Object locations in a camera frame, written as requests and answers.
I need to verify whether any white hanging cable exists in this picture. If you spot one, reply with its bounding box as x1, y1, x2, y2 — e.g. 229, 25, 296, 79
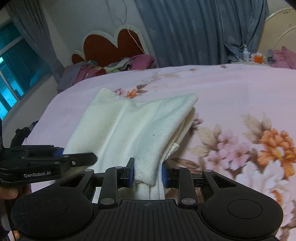
105, 0, 147, 56

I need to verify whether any cream round headboard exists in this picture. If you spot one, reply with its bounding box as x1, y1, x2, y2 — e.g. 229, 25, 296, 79
257, 8, 296, 57

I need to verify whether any dark jar on nightstand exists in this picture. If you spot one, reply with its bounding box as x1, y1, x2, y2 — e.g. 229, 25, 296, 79
267, 49, 275, 63

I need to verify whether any pile of clothes at headboard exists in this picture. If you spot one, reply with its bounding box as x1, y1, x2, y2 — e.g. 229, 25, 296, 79
57, 54, 156, 93

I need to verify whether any left hand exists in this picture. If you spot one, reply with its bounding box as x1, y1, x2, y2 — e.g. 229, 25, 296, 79
0, 184, 31, 200

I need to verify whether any window with blue glass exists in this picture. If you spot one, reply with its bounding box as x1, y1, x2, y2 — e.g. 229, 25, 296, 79
0, 20, 52, 119

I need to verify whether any blue grey curtain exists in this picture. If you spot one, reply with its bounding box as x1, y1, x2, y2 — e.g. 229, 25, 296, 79
135, 0, 269, 67

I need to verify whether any red heart-shaped headboard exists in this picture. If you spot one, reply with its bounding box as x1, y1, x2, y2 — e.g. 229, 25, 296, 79
71, 25, 149, 67

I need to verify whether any pink floral bed sheet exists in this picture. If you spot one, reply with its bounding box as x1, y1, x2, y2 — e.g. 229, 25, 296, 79
24, 64, 295, 240

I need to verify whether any white pump bottle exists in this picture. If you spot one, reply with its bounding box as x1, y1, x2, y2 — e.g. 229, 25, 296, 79
243, 45, 250, 62

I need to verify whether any orange box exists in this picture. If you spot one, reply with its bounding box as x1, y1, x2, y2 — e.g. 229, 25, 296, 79
251, 53, 263, 64

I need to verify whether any magenta blanket by cream headboard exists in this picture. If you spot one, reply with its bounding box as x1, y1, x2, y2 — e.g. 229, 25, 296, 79
270, 46, 296, 70

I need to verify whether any grey window curtain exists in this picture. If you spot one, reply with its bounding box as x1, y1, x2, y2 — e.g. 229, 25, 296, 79
6, 1, 65, 83

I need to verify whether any white knit garment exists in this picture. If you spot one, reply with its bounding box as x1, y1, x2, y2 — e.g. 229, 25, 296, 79
65, 88, 198, 200

